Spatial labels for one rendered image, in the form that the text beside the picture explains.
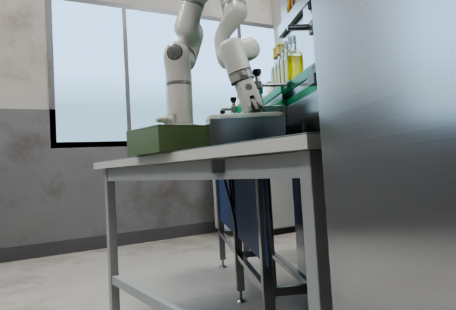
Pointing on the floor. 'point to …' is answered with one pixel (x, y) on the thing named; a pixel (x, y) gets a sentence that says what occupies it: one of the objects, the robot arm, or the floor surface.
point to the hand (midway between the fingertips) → (258, 127)
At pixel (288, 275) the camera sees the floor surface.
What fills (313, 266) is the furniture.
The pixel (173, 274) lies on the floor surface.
